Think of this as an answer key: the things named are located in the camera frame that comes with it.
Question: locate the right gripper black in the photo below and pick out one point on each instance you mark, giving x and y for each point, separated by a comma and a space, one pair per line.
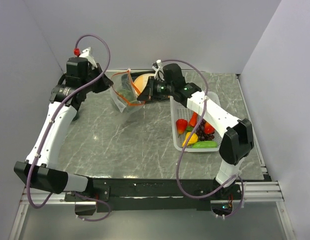
150, 91

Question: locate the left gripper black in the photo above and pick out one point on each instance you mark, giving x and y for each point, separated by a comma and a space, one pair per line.
106, 83

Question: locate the clear zip bag orange zipper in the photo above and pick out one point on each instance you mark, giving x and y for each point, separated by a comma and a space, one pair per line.
124, 80

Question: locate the green netted melon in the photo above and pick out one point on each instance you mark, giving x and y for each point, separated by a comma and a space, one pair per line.
128, 94

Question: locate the red yellow apple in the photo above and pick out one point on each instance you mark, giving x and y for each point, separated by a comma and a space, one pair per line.
181, 126

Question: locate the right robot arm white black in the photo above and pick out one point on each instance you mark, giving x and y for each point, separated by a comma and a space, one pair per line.
237, 134

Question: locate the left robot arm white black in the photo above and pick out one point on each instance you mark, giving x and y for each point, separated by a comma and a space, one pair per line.
39, 170

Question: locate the cream orange plate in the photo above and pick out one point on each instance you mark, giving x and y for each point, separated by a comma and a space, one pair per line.
141, 81

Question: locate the black serving tray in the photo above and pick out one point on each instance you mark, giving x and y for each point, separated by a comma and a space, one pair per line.
138, 73

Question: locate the white plastic basket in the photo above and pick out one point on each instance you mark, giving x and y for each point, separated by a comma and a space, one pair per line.
178, 111

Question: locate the orange carrot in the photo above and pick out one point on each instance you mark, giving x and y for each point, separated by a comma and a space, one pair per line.
193, 120

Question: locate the dark purple grapes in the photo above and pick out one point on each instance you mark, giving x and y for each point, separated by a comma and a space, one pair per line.
202, 136

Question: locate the yellow pear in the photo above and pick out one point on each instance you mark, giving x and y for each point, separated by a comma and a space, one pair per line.
190, 139

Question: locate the green cucumber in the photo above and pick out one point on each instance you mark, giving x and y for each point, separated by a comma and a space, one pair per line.
205, 145

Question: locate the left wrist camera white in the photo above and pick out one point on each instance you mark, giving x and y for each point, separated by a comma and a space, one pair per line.
86, 53

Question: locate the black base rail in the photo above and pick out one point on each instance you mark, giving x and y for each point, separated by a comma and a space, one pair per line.
132, 194

